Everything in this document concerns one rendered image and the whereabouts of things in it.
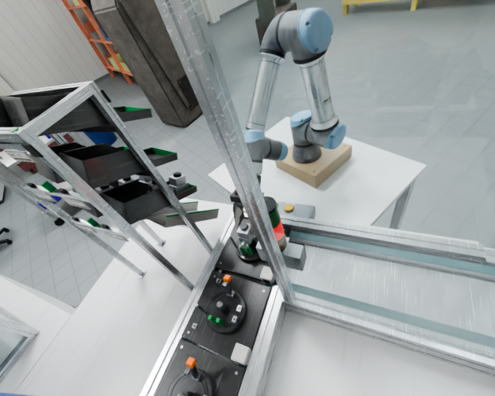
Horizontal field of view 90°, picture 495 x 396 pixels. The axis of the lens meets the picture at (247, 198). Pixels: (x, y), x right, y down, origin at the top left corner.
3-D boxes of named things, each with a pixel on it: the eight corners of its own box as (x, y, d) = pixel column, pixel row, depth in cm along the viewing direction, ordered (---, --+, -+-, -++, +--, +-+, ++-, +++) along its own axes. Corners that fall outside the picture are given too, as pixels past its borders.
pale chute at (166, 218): (196, 210, 116) (197, 200, 115) (218, 218, 109) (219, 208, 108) (142, 217, 92) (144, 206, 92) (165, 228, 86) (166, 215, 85)
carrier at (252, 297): (214, 272, 96) (201, 257, 87) (272, 289, 86) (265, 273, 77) (183, 338, 83) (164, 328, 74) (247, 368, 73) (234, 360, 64)
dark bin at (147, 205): (174, 184, 101) (171, 166, 97) (197, 191, 94) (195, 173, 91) (106, 213, 80) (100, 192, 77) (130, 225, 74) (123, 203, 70)
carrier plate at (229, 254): (239, 219, 110) (237, 217, 109) (291, 229, 100) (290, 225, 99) (215, 269, 97) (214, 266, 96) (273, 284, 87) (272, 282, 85)
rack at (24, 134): (160, 239, 127) (16, 89, 70) (221, 254, 112) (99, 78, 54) (136, 276, 116) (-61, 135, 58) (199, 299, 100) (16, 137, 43)
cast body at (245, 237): (246, 228, 95) (241, 217, 90) (256, 229, 93) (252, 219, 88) (238, 247, 90) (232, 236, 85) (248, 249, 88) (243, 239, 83)
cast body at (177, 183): (181, 186, 98) (179, 169, 94) (189, 188, 95) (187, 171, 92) (164, 194, 91) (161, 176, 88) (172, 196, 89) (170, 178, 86)
